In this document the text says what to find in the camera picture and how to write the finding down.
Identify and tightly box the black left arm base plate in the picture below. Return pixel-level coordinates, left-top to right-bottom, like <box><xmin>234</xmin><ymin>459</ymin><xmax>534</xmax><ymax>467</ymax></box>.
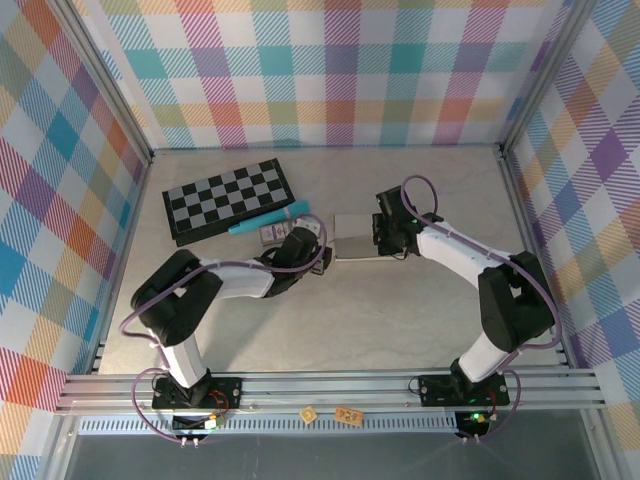
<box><xmin>152</xmin><ymin>374</ymin><xmax>244</xmax><ymax>414</ymax></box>

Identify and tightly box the red wire loop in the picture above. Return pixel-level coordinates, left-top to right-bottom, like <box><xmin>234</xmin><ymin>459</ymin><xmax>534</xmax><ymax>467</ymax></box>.
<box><xmin>208</xmin><ymin>389</ymin><xmax>232</xmax><ymax>415</ymax></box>

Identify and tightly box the slotted grey cable duct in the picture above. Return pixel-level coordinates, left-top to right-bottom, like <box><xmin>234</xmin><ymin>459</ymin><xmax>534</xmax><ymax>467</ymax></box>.
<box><xmin>77</xmin><ymin>412</ymin><xmax>501</xmax><ymax>437</ymax></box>

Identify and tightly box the aluminium side rail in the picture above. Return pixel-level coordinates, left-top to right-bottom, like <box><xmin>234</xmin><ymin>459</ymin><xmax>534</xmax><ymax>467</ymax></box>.
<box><xmin>87</xmin><ymin>149</ymin><xmax>154</xmax><ymax>376</ymax></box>
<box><xmin>497</xmin><ymin>144</ymin><xmax>574</xmax><ymax>371</ymax></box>

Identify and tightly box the teal marker pen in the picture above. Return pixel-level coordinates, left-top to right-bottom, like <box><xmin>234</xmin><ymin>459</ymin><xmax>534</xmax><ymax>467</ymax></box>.
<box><xmin>228</xmin><ymin>200</ymin><xmax>311</xmax><ymax>236</ymax></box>

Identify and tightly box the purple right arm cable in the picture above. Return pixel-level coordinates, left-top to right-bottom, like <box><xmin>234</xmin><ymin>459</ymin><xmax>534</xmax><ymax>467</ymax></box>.
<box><xmin>402</xmin><ymin>174</ymin><xmax>561</xmax><ymax>444</ymax></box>

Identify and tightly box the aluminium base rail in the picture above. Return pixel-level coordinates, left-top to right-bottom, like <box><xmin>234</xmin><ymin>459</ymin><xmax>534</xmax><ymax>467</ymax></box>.
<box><xmin>54</xmin><ymin>367</ymin><xmax>606</xmax><ymax>416</ymax></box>

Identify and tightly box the small playing card pack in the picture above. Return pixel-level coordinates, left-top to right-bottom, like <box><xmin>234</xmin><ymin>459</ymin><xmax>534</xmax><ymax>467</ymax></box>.
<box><xmin>258</xmin><ymin>223</ymin><xmax>292</xmax><ymax>247</ymax></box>

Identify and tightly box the black connector board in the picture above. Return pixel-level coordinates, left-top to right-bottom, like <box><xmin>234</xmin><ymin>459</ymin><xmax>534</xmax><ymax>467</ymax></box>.
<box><xmin>172</xmin><ymin>413</ymin><xmax>225</xmax><ymax>435</ymax></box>
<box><xmin>453</xmin><ymin>409</ymin><xmax>491</xmax><ymax>437</ymax></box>

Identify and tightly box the white paper box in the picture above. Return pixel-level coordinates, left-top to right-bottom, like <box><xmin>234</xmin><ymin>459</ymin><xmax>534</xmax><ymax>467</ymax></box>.
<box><xmin>332</xmin><ymin>213</ymin><xmax>401</xmax><ymax>262</ymax></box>

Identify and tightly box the black grey chessboard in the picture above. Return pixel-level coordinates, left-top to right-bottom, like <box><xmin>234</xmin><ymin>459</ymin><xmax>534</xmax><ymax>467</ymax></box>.
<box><xmin>160</xmin><ymin>158</ymin><xmax>297</xmax><ymax>249</ymax></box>

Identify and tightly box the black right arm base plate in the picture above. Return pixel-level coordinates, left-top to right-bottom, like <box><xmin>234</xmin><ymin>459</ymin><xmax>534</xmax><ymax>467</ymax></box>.
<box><xmin>417</xmin><ymin>372</ymin><xmax>511</xmax><ymax>407</ymax></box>

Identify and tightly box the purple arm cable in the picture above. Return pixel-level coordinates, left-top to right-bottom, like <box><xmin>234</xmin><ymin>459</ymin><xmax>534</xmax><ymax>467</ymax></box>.
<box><xmin>402</xmin><ymin>174</ymin><xmax>561</xmax><ymax>444</ymax></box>
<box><xmin>122</xmin><ymin>213</ymin><xmax>329</xmax><ymax>444</ymax></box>

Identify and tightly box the aluminium frame post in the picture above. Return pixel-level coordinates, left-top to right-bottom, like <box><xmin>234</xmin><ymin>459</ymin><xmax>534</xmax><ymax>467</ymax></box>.
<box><xmin>49</xmin><ymin>0</ymin><xmax>154</xmax><ymax>166</ymax></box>
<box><xmin>497</xmin><ymin>0</ymin><xmax>599</xmax><ymax>159</ymax></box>

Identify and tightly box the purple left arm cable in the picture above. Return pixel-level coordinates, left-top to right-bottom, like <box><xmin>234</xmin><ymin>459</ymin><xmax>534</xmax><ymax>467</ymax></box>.
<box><xmin>122</xmin><ymin>213</ymin><xmax>329</xmax><ymax>444</ymax></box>

